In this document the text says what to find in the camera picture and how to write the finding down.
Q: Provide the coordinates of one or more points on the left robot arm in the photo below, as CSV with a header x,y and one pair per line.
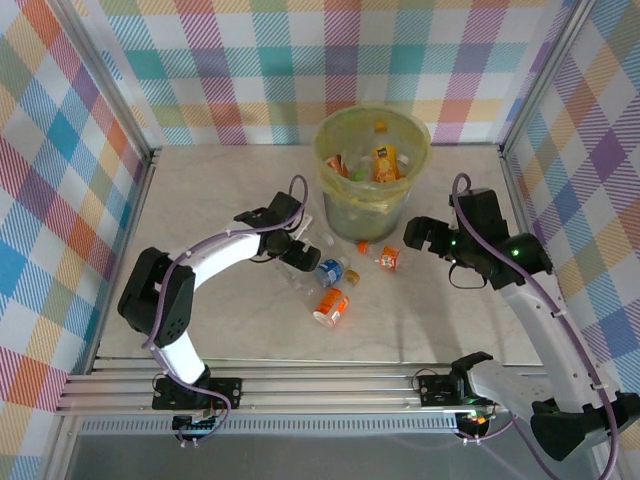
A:
x,y
230,250

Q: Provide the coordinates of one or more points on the clear bottle orange cap label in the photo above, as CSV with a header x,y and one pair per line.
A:
x,y
389,257

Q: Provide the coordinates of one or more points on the orange label bottle white cap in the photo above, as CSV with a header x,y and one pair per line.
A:
x,y
332,302

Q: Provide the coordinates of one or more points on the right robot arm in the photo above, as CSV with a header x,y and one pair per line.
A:
x,y
540,320

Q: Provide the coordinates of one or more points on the brown bottle cap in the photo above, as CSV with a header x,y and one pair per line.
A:
x,y
353,277

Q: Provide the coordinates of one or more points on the large clear bottle white label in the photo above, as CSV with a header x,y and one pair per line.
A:
x,y
290,281

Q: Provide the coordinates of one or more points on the aluminium frame post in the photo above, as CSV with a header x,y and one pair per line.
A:
x,y
545,75
110,80

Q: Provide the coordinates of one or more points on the metal mesh waste bin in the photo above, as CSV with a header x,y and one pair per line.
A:
x,y
350,127
360,222

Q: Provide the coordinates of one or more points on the blue label bottle white cap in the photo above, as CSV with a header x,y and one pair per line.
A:
x,y
327,272

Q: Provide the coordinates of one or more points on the yellow orange-print label bottle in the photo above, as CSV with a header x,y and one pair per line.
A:
x,y
385,167

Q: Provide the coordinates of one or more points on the long aluminium base rail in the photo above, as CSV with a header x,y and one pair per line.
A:
x,y
325,390

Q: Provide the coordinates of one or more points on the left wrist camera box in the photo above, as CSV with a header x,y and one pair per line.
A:
x,y
280,207

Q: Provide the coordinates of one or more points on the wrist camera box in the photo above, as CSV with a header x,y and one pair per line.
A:
x,y
280,207
482,212

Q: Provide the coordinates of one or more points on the slotted metal strip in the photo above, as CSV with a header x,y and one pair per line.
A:
x,y
300,426

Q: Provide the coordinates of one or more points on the aluminium side rail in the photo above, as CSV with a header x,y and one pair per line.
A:
x,y
134,220
511,172

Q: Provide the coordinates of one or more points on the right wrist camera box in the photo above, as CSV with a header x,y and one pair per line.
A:
x,y
482,212

